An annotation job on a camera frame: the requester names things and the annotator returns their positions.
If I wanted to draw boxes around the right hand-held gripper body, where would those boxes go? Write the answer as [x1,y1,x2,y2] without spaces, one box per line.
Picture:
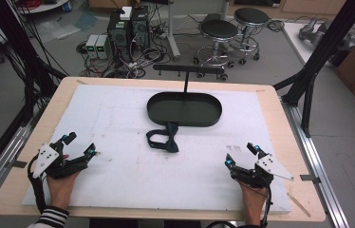
[230,153,295,190]

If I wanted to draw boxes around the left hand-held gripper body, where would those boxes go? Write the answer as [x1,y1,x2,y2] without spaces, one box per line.
[32,141,88,181]

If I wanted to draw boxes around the dark navy bow tie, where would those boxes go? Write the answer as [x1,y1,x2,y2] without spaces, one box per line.
[145,122,180,154]

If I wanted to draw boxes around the black rack with oval tray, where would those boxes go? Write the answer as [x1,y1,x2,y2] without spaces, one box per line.
[146,64,226,128]

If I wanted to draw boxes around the person's right hand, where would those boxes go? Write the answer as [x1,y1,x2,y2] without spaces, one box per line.
[237,180,269,226]

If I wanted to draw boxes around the person's left hand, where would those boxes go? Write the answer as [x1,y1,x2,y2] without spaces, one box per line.
[46,154,82,211]

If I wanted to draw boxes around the grey tape strip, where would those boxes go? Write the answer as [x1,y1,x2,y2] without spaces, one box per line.
[10,160,28,169]
[299,174,322,185]

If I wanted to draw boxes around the light wooden table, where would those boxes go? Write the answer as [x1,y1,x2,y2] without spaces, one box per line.
[0,76,327,223]

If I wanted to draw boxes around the white foam mat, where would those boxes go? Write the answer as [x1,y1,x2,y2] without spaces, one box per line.
[22,84,293,214]

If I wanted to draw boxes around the thin wooden stick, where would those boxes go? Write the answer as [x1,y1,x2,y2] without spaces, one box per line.
[287,192,312,219]

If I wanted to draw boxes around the grey power supply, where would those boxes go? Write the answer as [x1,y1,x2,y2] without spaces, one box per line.
[84,33,100,60]
[96,34,112,60]

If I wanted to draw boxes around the black computer tower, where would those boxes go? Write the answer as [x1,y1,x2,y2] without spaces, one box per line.
[131,5,151,51]
[106,10,134,62]

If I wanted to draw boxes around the black round stool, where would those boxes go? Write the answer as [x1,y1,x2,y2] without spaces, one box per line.
[229,7,271,66]
[193,19,240,81]

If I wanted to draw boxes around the grey machine part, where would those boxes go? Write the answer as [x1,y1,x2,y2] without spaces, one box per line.
[298,16,355,48]

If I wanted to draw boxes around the white box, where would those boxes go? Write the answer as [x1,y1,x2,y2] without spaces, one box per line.
[119,6,134,21]

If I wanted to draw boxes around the grey desk leg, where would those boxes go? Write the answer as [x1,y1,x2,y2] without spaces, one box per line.
[165,0,181,62]

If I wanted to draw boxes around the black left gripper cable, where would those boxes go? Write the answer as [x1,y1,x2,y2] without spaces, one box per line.
[27,154,48,214]

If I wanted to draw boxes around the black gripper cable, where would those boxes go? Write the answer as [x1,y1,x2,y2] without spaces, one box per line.
[205,184,274,228]
[27,154,48,214]

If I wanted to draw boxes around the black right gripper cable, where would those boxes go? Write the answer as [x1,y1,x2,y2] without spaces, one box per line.
[205,184,274,228]

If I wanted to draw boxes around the aluminium rail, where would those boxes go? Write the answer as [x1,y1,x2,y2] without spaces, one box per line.
[0,123,36,212]
[280,97,351,228]

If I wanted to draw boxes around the tangle of floor cables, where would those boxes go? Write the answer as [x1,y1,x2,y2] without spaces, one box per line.
[76,18,174,79]

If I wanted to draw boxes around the black metal frame stand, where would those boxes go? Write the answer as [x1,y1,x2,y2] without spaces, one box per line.
[0,0,69,188]
[272,0,355,139]

